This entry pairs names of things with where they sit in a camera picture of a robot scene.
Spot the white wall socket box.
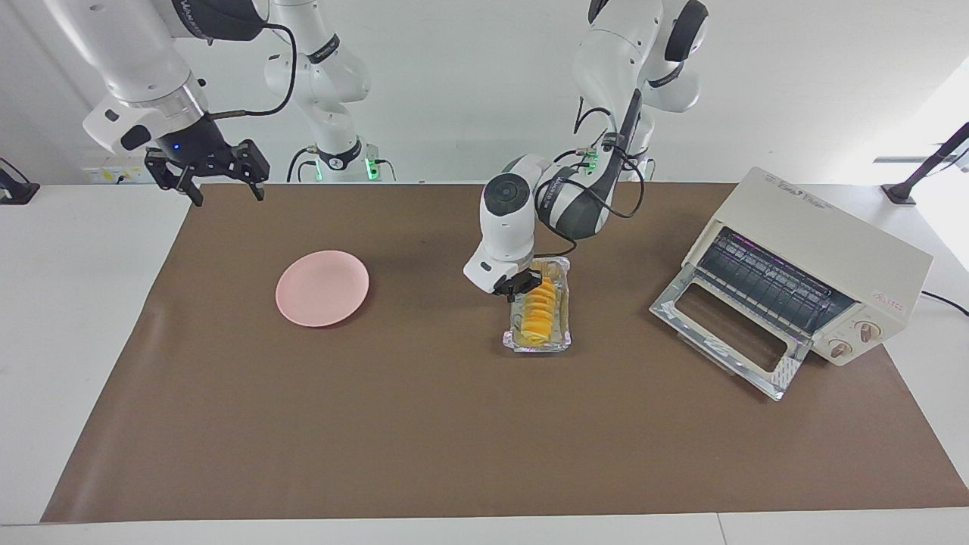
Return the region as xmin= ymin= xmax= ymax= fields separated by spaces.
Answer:
xmin=82 ymin=155 xmax=164 ymax=185

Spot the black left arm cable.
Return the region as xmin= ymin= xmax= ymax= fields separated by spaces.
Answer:
xmin=534 ymin=106 xmax=646 ymax=258

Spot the pink round plate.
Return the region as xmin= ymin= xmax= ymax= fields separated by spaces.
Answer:
xmin=275 ymin=251 xmax=370 ymax=328

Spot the glass oven door metal frame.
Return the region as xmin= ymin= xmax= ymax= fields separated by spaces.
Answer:
xmin=650 ymin=276 xmax=815 ymax=402

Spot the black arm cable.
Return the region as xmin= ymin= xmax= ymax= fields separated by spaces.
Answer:
xmin=534 ymin=106 xmax=646 ymax=258
xmin=206 ymin=21 xmax=298 ymax=120

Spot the aluminium foil tray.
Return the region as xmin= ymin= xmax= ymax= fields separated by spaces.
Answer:
xmin=503 ymin=256 xmax=572 ymax=354

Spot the yellow sliced bread loaf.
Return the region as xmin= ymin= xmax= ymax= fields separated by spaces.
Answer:
xmin=519 ymin=276 xmax=559 ymax=347

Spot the oven wire rack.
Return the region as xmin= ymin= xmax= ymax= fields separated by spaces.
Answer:
xmin=695 ymin=227 xmax=860 ymax=339

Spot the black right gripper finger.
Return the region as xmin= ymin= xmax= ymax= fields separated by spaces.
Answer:
xmin=144 ymin=148 xmax=205 ymax=207
xmin=227 ymin=140 xmax=270 ymax=202

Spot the brown table mat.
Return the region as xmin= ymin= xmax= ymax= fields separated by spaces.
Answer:
xmin=40 ymin=182 xmax=969 ymax=525

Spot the cream white toaster oven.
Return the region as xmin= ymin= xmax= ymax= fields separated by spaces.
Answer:
xmin=681 ymin=167 xmax=933 ymax=368

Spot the black oven power cord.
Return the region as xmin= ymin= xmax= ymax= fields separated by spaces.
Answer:
xmin=920 ymin=291 xmax=969 ymax=317

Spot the black low stand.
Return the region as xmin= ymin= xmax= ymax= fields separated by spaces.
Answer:
xmin=0 ymin=157 xmax=40 ymax=205

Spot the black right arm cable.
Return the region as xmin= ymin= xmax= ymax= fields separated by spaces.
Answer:
xmin=206 ymin=21 xmax=298 ymax=120

